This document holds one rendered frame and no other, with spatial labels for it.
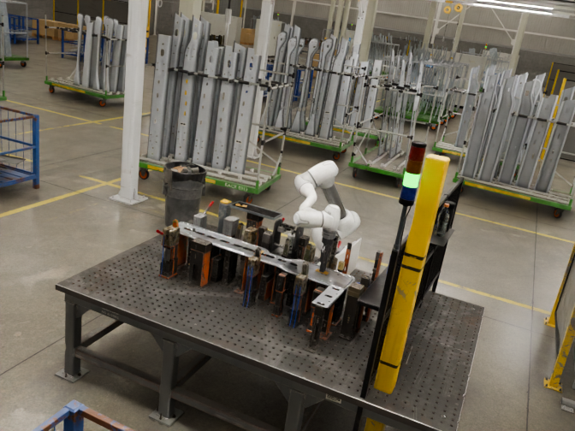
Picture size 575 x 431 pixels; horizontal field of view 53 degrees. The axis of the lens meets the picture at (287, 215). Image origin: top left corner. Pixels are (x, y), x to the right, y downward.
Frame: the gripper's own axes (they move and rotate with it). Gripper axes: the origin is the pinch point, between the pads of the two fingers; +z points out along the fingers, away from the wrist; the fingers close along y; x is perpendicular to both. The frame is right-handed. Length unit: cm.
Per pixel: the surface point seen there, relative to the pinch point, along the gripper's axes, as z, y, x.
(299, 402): 54, 65, 22
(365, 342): 36, 10, 40
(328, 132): 64, -733, -285
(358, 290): -0.2, 16.7, 30.4
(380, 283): 2.1, -6.7, 37.0
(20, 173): 90, -175, -479
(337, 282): 5.1, 5.3, 13.1
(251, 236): 1, -12, -60
